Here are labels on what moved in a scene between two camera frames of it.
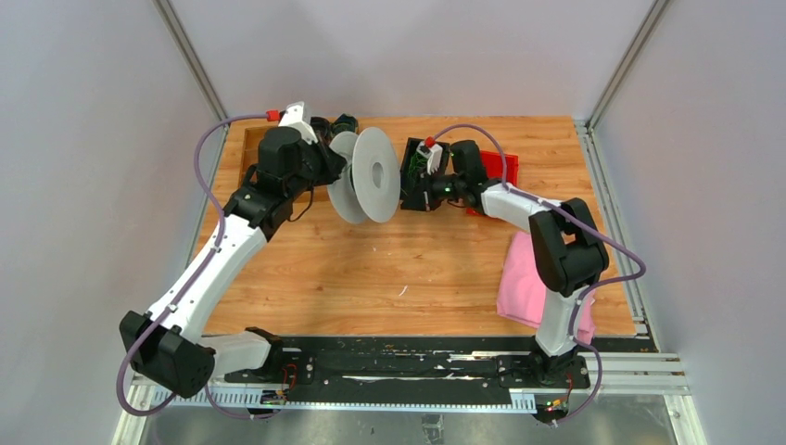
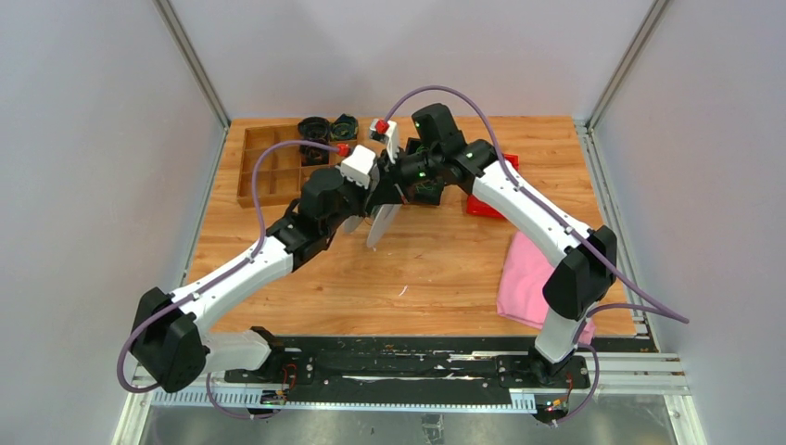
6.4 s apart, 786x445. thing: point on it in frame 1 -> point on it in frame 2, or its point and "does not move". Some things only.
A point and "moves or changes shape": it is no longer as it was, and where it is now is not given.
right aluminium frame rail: x=650 y=372 does not move
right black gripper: x=425 y=201 -> x=386 y=191
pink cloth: x=523 y=291 does not move
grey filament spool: x=369 y=187 moves or changes shape
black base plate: x=408 y=371 does not move
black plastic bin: x=412 y=195 does not move
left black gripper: x=332 y=163 -> x=364 y=195
